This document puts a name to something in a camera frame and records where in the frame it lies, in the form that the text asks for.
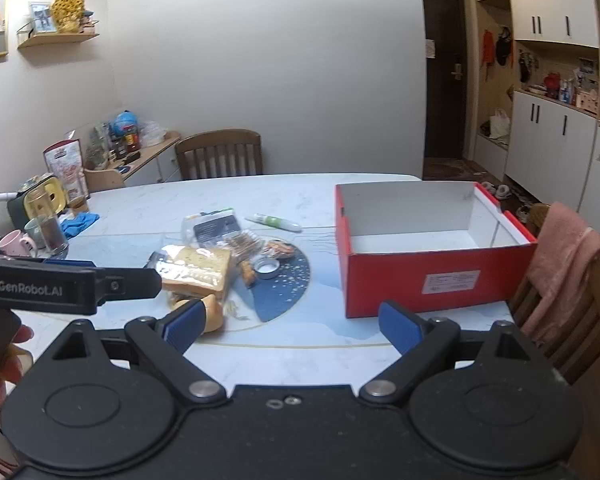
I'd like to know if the small dark packet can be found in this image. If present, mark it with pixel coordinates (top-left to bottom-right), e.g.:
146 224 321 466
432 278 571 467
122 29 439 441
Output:
147 251 169 278

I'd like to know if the cotton swab bag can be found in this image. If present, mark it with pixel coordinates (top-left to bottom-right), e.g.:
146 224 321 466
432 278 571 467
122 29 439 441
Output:
222 230 263 263

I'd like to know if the small photo frame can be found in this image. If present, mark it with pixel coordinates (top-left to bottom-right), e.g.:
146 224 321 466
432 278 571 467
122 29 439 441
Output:
28 2 59 35

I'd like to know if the grey mug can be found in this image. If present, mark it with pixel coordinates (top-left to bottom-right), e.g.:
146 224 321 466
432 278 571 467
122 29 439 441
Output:
24 219 46 250

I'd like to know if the white base cabinet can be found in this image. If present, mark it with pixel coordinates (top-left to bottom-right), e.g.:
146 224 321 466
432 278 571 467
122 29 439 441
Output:
505 89 600 202

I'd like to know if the white tote bag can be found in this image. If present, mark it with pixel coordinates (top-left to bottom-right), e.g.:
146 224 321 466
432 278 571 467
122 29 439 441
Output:
488 108 511 138

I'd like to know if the bagged sliced bread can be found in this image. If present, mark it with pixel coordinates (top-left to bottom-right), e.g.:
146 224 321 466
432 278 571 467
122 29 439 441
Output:
159 244 232 306

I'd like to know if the clear bag of greens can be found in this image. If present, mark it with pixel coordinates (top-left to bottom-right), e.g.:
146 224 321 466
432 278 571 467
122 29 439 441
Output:
87 124 112 171

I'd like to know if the red snack bag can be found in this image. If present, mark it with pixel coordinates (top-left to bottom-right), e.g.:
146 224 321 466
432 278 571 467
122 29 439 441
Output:
43 138 89 201

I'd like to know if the wooden wall shelf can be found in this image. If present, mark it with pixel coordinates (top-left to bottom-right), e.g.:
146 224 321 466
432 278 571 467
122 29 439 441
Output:
17 19 101 50

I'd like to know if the white and green packet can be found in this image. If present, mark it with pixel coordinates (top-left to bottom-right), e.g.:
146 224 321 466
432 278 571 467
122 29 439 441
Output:
184 207 235 222

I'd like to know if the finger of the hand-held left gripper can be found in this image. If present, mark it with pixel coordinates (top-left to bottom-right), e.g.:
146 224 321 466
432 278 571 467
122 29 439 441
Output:
94 266 163 307

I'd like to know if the person's left hand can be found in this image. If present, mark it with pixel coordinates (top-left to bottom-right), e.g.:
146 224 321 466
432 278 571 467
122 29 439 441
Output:
0 324 35 431

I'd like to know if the small wooden chair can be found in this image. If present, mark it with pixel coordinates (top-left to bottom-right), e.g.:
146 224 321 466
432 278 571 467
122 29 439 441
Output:
84 167 127 194

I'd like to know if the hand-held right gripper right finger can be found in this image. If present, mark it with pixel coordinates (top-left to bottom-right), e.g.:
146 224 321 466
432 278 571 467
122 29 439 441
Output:
358 300 551 406

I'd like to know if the white wooden-top sideboard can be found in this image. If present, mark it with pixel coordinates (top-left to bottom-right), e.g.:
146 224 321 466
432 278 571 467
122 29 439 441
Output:
107 131 182 188

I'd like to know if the green and white tube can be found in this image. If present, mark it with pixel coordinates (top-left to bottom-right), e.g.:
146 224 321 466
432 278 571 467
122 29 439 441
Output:
244 213 303 233

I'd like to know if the pink mug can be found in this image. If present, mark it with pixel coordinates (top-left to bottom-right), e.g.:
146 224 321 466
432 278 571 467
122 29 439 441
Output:
0 230 37 259

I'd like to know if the dark green yellow appliance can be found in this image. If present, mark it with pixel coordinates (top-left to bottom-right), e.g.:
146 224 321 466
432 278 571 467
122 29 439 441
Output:
7 175 64 231

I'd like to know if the white shoe bench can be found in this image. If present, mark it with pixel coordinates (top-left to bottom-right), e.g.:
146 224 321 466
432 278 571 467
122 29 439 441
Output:
476 130 510 176

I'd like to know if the dark blue round placemat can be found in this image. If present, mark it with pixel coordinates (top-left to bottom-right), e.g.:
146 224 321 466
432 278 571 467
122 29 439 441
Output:
240 240 312 323

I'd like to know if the clear plastic bag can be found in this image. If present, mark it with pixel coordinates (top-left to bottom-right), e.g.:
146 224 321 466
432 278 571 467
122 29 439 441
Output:
140 120 169 147

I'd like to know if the tan bread bun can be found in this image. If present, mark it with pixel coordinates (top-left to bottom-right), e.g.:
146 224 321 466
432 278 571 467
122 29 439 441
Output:
172 294 227 333

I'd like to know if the blue globe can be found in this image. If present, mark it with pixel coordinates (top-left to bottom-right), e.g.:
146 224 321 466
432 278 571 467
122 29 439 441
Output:
111 110 141 137

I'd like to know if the dark wooden slatted chair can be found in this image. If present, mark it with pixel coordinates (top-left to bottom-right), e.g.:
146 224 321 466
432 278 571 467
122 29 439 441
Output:
174 129 264 181

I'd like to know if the gold ornament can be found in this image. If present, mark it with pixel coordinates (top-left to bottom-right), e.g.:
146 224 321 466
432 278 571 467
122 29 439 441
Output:
51 0 86 35

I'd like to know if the dark brown door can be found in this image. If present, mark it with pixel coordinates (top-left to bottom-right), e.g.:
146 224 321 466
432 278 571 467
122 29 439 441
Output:
419 0 468 161

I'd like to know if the orange hanging garment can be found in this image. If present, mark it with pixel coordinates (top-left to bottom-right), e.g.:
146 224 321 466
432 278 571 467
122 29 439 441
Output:
481 30 496 82

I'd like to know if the black packet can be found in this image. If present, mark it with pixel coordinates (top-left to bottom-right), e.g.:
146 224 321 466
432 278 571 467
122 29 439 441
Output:
192 212 242 248

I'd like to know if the small round tin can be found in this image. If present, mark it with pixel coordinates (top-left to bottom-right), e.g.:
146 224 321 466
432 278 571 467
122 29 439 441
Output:
254 256 281 280

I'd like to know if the glass cup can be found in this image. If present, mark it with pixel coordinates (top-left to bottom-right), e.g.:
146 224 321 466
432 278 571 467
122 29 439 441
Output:
36 214 70 257

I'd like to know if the large white wall cabinet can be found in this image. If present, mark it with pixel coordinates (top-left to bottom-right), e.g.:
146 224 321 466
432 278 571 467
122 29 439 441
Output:
505 0 600 52

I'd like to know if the patterned door rug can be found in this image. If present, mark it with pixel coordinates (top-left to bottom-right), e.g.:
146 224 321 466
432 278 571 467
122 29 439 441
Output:
422 157 481 181

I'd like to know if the light wooden box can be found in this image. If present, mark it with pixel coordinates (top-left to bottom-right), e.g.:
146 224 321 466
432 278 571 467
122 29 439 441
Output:
575 87 600 114

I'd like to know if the red cardboard box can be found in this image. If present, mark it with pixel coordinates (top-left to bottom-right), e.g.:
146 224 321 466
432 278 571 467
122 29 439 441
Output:
335 181 539 320

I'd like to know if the hanging black bag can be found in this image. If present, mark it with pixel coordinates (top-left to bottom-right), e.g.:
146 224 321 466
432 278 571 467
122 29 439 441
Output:
517 52 540 84

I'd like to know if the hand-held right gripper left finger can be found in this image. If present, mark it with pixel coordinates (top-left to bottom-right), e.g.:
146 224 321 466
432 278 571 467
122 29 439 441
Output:
52 299 228 406

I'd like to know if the pink towel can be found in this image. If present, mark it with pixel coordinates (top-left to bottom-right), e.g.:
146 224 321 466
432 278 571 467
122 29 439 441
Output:
521 202 600 356

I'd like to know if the blue cloth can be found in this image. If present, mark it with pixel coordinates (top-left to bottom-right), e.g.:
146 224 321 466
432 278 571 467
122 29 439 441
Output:
60 212 101 239

